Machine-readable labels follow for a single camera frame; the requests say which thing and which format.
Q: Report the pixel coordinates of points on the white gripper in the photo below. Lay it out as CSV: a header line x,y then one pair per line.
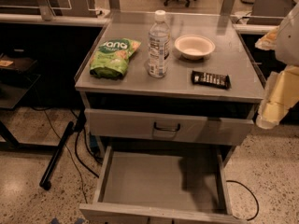
x,y
288,46

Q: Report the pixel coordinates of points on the black rxbar chocolate bar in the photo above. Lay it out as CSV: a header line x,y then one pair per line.
x,y
210,80

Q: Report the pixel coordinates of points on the closed grey top drawer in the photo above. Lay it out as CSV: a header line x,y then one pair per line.
x,y
194,129

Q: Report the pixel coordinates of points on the grey metal drawer cabinet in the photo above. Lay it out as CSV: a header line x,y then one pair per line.
x,y
175,94

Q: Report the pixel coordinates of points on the open grey middle drawer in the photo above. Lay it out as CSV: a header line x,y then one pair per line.
x,y
161,186

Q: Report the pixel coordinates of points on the white paper bowl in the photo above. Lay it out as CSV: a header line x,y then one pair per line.
x,y
194,47

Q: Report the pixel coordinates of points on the clear plastic water bottle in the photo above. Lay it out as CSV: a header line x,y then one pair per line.
x,y
159,45

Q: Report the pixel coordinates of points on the green chip bag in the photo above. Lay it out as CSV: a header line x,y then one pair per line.
x,y
111,59

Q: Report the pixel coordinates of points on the black stand leg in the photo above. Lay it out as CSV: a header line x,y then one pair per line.
x,y
70,128

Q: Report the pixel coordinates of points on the dark side table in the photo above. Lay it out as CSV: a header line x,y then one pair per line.
x,y
16,79

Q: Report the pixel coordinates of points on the black drawer handle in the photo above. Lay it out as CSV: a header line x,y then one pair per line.
x,y
166,129

